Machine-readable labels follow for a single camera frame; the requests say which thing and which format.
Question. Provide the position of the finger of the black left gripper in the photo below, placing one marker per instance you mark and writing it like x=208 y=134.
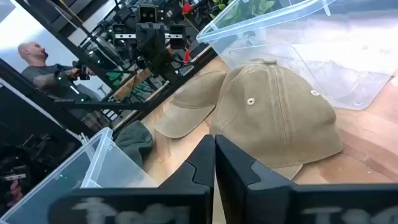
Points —
x=119 y=35
x=178 y=36

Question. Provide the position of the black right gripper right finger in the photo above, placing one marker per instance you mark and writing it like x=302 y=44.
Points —
x=242 y=186

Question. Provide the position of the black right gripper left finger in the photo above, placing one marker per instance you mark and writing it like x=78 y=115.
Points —
x=192 y=174

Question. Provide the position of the dark green baseball cap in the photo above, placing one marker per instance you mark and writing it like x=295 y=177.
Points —
x=135 y=143

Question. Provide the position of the khaki baseball cap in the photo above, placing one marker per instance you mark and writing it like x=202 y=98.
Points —
x=192 y=99
x=273 y=118

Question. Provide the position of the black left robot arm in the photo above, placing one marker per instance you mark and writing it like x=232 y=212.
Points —
x=105 y=51

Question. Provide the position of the clear plastic storage bin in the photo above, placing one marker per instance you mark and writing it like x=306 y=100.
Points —
x=342 y=62
x=102 y=168

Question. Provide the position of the person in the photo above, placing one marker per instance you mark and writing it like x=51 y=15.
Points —
x=34 y=71

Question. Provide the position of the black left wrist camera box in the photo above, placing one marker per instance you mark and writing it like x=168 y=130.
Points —
x=147 y=14

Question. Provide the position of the black overhead rig frame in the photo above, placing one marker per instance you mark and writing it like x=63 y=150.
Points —
x=66 y=46

